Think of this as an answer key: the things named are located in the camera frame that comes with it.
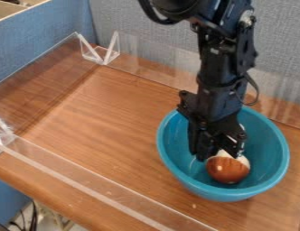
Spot blue partition with wooden shelf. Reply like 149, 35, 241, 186
0, 0, 96, 81

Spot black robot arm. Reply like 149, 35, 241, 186
138, 0, 257, 162

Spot black cables under table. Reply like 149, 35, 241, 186
0, 201, 42, 231

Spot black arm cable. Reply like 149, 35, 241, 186
235, 73, 261, 106

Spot clear acrylic barrier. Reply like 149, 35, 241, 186
76, 31, 300, 106
0, 118, 217, 231

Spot red white-spotted toy mushroom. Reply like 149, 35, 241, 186
207, 150, 251, 184

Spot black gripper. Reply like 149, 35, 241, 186
177, 86, 247, 162

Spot blue plastic bowl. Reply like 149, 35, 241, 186
157, 107, 291, 202

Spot clear acrylic corner bracket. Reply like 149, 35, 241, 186
77, 32, 121, 65

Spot clear acrylic front barrier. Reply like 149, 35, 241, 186
0, 118, 217, 231

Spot clear acrylic back barrier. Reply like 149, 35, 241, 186
76, 31, 300, 106

